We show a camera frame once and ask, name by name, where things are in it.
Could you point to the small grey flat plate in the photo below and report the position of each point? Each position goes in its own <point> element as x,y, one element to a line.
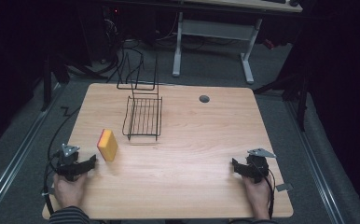
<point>284,187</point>

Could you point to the yellow sponge with red side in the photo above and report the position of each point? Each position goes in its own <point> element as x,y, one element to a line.
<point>108,146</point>

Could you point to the dark computer tower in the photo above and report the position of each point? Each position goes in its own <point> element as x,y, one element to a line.
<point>112,31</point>

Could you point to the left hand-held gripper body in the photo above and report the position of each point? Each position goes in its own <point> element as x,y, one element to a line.
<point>66,160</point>

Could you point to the black metal stand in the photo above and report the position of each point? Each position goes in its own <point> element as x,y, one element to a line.
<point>47,84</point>
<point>302,93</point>

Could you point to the white-legged desk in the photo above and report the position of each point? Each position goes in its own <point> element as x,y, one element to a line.
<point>218,29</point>

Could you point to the person's left hand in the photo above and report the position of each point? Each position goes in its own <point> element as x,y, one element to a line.
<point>69,191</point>

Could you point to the person's right hand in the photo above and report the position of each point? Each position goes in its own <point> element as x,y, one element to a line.
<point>258,196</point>

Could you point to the small red object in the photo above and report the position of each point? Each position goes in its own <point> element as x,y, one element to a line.
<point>269,44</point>

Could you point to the metal floor rail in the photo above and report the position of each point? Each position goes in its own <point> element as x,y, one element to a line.
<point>311,161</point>
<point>10,161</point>

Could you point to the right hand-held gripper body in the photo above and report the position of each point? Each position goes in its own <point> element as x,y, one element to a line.
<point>258,166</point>

